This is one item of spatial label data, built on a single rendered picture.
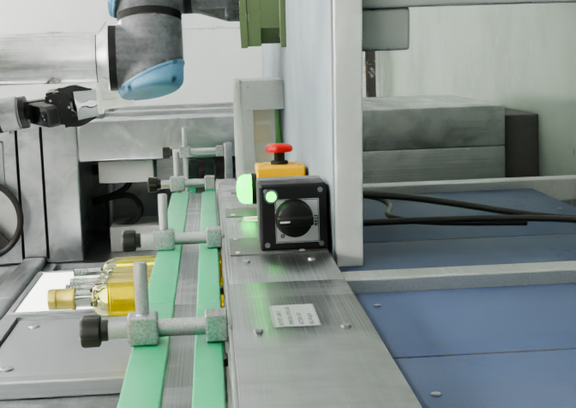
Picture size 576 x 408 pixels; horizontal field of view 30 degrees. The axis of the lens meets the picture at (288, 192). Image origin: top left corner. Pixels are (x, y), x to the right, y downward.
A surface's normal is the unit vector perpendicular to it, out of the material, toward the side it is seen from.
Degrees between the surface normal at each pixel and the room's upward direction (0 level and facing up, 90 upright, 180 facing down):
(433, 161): 90
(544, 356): 90
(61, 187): 90
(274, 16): 90
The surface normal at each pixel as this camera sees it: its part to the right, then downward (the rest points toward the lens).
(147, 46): 0.11, -0.14
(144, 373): -0.04, -0.99
